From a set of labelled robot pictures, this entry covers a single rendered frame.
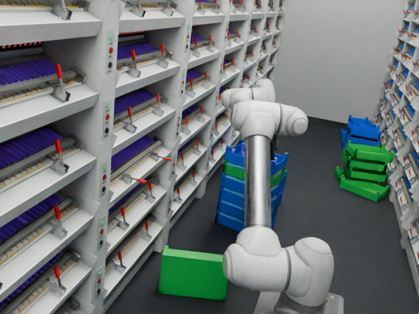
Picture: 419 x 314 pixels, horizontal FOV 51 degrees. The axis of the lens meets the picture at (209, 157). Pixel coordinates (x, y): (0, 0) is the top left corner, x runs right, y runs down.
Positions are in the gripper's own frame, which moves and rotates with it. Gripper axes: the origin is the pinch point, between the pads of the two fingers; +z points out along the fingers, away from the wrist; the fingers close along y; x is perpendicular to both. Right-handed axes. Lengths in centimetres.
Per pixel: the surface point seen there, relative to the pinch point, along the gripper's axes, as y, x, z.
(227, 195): -13.8, 25.6, 20.6
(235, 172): -12.4, 17.0, 7.6
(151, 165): -76, -18, 0
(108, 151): -104, -53, -5
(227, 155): -15.5, 18.4, -2.2
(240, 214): -8.6, 21.0, 32.1
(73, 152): -117, -59, -5
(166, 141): -62, -4, -10
